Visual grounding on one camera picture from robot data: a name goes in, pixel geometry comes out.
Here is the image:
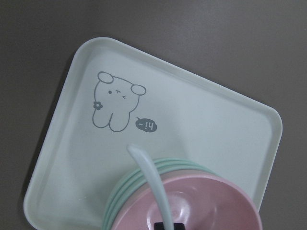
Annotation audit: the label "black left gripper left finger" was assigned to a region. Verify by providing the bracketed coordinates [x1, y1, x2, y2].
[153, 222, 165, 230]

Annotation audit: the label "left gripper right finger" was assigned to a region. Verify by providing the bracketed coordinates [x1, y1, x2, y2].
[174, 223, 185, 230]

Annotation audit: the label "small pink bowl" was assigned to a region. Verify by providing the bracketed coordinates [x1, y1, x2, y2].
[111, 170, 262, 230]

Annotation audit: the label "white ceramic spoon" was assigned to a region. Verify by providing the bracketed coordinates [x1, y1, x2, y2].
[127, 144, 175, 230]

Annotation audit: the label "stacked green bowls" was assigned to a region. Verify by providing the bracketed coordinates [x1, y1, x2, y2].
[102, 158, 214, 230]

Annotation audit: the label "cream rabbit tray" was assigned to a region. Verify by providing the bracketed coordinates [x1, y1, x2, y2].
[24, 37, 283, 230]

